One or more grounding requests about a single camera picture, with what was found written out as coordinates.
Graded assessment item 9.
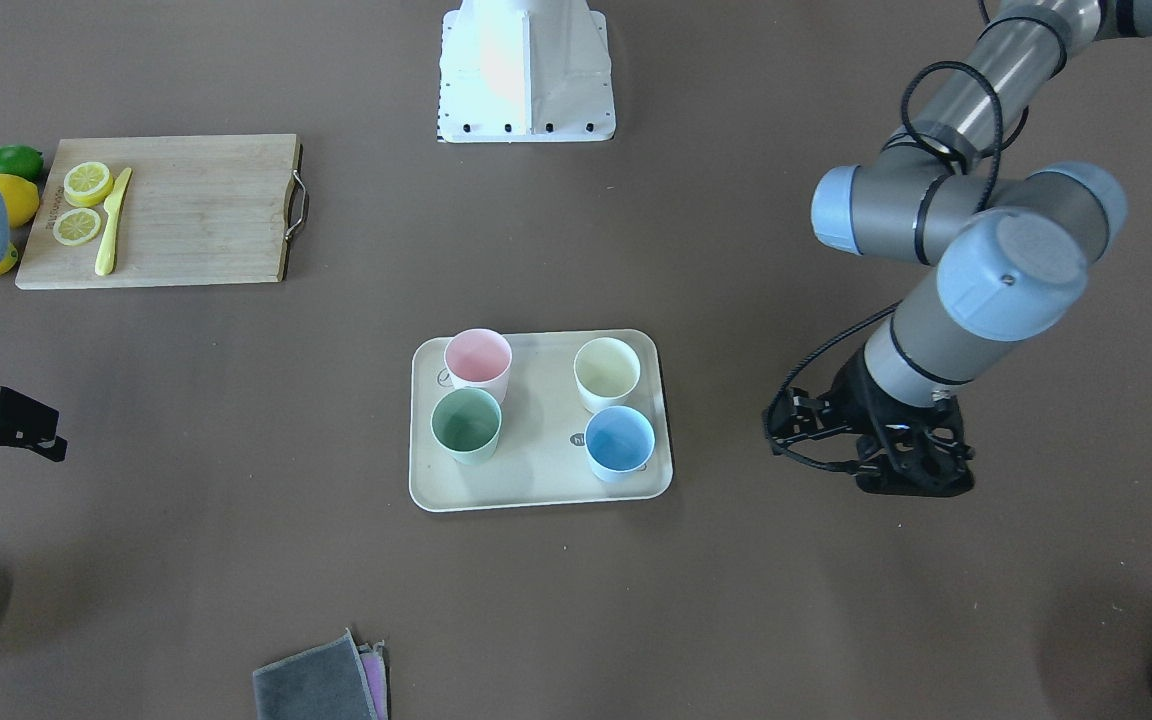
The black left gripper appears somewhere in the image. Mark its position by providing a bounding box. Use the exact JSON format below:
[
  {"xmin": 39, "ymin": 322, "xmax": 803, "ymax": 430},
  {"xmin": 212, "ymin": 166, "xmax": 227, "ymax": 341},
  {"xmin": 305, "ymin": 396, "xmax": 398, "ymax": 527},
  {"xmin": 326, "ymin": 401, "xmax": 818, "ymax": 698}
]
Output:
[{"xmin": 764, "ymin": 350, "xmax": 975, "ymax": 498}]

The blue plastic cup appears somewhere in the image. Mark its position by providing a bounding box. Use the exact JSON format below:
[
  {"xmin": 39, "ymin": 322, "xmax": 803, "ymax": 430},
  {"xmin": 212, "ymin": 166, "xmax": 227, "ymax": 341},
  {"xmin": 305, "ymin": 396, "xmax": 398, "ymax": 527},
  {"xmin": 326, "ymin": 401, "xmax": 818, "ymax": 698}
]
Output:
[{"xmin": 584, "ymin": 406, "xmax": 657, "ymax": 483}]

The cream plastic cup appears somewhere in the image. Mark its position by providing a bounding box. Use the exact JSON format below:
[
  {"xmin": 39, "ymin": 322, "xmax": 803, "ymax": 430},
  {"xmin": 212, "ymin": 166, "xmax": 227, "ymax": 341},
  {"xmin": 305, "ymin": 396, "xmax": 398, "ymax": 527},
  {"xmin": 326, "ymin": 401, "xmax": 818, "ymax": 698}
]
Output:
[{"xmin": 573, "ymin": 338, "xmax": 643, "ymax": 414}]

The pink plastic cup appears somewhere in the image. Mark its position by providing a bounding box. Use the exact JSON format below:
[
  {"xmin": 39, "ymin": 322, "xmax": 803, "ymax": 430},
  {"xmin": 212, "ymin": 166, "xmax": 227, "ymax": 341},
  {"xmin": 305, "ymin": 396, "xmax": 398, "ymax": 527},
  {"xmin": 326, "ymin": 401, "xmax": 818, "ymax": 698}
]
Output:
[{"xmin": 444, "ymin": 328, "xmax": 513, "ymax": 406}]

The green plastic cup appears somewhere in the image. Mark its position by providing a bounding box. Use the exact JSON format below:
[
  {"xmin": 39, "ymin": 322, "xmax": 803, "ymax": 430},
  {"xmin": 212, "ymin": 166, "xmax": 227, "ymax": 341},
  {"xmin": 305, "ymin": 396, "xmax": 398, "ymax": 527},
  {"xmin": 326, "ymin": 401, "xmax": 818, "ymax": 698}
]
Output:
[{"xmin": 430, "ymin": 388, "xmax": 503, "ymax": 467}]

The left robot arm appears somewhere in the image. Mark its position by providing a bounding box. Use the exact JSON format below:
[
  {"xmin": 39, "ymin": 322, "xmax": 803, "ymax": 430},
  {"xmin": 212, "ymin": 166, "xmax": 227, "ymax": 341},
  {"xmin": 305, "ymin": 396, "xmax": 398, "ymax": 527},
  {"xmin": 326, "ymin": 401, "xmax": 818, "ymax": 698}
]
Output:
[{"xmin": 761, "ymin": 1, "xmax": 1152, "ymax": 498}]

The beige rabbit tray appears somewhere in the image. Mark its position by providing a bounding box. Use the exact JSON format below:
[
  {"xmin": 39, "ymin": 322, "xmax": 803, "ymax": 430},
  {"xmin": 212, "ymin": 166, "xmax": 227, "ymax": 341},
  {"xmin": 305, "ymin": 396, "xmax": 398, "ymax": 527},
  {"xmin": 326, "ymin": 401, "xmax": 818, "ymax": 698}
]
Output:
[{"xmin": 408, "ymin": 329, "xmax": 675, "ymax": 511}]

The lemon half slice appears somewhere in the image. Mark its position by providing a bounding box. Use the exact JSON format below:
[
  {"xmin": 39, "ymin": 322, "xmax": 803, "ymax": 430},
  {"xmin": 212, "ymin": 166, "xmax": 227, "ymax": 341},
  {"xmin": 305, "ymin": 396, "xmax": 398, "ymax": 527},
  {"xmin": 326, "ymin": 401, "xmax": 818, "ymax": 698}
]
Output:
[
  {"xmin": 51, "ymin": 209, "xmax": 103, "ymax": 247},
  {"xmin": 61, "ymin": 161, "xmax": 114, "ymax": 209}
]

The yellow plastic knife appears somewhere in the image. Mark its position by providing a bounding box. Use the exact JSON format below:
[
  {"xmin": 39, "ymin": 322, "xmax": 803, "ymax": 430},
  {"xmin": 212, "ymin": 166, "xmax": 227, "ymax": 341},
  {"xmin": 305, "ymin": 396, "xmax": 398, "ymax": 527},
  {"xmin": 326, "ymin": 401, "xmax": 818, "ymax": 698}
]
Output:
[{"xmin": 93, "ymin": 167, "xmax": 132, "ymax": 275}]

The green lime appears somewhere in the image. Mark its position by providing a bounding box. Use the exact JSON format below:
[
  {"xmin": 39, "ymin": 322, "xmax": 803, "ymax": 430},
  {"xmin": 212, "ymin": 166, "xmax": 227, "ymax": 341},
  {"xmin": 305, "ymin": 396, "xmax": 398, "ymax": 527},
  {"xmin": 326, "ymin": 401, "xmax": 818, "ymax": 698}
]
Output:
[{"xmin": 0, "ymin": 143, "xmax": 45, "ymax": 182}]

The wooden cutting board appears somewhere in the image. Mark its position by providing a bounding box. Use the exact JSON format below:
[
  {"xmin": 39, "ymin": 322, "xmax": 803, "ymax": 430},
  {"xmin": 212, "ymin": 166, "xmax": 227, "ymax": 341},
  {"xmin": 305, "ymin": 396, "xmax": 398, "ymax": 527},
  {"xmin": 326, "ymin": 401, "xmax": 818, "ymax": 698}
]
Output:
[{"xmin": 15, "ymin": 135, "xmax": 308, "ymax": 290}]

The grey folded cloth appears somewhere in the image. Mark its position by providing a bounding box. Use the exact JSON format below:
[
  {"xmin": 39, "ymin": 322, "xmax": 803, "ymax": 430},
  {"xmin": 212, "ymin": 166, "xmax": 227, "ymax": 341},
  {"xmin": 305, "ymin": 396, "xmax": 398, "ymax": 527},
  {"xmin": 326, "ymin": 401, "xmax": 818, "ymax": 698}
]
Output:
[{"xmin": 252, "ymin": 632, "xmax": 371, "ymax": 719}]

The pink folded cloth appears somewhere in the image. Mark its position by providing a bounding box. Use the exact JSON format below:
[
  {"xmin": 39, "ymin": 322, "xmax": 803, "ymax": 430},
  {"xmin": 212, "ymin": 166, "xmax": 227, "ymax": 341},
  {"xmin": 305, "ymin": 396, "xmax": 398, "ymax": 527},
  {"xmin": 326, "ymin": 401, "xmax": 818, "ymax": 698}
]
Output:
[{"xmin": 357, "ymin": 642, "xmax": 391, "ymax": 720}]

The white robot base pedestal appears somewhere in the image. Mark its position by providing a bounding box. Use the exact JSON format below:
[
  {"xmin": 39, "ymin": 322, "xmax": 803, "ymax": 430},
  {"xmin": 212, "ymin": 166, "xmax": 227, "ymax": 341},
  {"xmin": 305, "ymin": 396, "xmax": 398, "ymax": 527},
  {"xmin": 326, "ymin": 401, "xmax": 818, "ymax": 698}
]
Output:
[{"xmin": 435, "ymin": 1, "xmax": 617, "ymax": 143}]

